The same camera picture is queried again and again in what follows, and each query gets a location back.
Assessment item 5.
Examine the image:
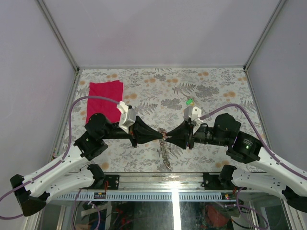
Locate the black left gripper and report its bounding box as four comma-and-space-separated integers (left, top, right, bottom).
101, 116, 165, 148

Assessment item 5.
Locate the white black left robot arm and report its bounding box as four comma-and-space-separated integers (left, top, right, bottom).
10, 114, 163, 217

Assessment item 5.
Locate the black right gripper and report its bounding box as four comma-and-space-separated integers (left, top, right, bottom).
165, 119, 229, 150

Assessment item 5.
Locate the aluminium front rail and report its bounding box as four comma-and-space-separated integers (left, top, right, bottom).
37, 172, 295, 191

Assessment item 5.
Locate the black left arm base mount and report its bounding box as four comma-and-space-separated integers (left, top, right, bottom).
94, 174, 120, 191

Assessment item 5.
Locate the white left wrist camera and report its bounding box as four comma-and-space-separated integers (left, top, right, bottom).
117, 101, 137, 134

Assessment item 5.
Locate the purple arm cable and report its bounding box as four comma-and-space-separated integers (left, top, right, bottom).
0, 95, 119, 220
200, 103, 307, 179

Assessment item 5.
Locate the white slotted cable duct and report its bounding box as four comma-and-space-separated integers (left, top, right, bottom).
78, 191, 237, 201

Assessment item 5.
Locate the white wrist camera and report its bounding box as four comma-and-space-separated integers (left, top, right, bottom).
117, 101, 137, 134
183, 106, 203, 125

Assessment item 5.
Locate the green tagged key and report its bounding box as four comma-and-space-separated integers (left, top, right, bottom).
185, 95, 198, 106

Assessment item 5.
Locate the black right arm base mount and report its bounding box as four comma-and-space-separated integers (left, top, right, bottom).
201, 172, 233, 190

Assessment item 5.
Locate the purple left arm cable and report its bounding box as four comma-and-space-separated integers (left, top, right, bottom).
0, 95, 119, 220

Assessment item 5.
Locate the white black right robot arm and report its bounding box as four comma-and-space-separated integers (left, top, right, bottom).
167, 113, 307, 212

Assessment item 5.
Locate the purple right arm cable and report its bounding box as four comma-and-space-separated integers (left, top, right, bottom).
200, 103, 307, 179

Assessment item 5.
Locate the grey metal key organiser ring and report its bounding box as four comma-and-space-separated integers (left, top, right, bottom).
157, 128, 173, 171

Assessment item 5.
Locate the floral table mat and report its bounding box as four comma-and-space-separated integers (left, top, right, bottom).
55, 68, 263, 173

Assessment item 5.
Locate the red folded cloth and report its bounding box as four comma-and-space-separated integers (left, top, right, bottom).
86, 80, 124, 123

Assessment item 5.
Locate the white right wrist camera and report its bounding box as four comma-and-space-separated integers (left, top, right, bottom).
183, 106, 203, 125

